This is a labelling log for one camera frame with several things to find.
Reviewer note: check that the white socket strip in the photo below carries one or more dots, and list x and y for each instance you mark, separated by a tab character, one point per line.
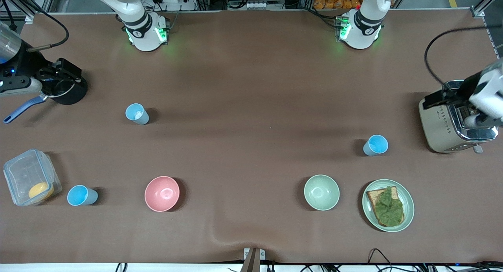
256	5

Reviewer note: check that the silver toaster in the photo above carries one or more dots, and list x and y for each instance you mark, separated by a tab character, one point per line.
436	126

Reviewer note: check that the blue cup holding white paper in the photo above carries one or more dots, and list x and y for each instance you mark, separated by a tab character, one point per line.
144	120

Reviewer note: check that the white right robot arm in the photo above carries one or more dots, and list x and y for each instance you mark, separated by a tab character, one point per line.
143	30

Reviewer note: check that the pale green bowl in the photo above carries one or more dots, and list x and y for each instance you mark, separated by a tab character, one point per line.
321	192

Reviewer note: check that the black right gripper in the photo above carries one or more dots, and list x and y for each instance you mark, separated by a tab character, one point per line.
34	66

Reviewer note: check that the aluminium frame corner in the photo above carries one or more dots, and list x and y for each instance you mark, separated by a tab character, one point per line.
477	11
29	18

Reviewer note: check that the metal table edge bracket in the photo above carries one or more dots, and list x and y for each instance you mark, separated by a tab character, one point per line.
253	260

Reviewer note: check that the brown table mat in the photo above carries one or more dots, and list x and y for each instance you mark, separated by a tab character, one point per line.
251	87

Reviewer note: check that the orange round fruit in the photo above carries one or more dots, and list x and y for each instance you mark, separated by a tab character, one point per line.
40	191

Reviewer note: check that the pale green plate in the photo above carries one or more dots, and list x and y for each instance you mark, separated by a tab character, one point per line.
409	205

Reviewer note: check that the pink bowl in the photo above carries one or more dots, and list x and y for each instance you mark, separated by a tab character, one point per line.
162	193

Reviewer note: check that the crumpled white paper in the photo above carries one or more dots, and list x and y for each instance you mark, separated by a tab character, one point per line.
138	114

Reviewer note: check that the clear plastic container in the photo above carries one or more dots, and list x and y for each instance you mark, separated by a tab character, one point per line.
23	173

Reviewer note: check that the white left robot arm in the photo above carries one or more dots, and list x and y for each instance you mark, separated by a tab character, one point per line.
361	28

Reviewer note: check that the green lettuce leaf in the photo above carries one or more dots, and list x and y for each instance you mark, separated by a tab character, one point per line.
389	209

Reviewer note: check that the bread slice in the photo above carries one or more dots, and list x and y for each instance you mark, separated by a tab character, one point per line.
374	194

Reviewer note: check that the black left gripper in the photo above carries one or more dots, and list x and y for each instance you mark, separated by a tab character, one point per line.
462	90

